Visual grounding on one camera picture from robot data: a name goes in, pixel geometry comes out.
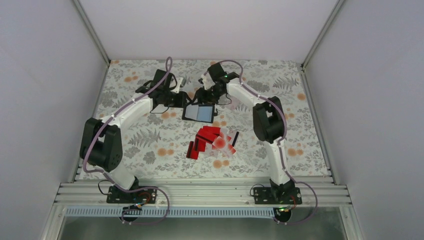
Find floral patterned table mat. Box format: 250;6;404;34
78;59;329;180

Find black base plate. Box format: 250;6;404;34
251;186;303;205
106;186;157;204

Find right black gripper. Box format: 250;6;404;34
191;85;225;107

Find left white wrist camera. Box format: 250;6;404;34
172;77;186;93

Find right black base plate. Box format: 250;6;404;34
251;186;303;205

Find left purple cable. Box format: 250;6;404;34
82;56;174;226

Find red card lower left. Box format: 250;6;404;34
186;141;199;160

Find white card black stripe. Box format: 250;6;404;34
227;130;240;147

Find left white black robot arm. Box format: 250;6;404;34
79;69;187;203

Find white card red circles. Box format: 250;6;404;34
207;133;236;157

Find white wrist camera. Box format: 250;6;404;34
172;77;186;93
198;74;214;90

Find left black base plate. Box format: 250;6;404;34
106;186;157;204

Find aluminium rail frame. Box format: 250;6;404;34
41;176;363;240

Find white floral card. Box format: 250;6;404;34
224;94;242;111

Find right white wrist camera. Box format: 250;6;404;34
198;74;214;90

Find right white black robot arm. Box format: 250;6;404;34
194;61;295;204

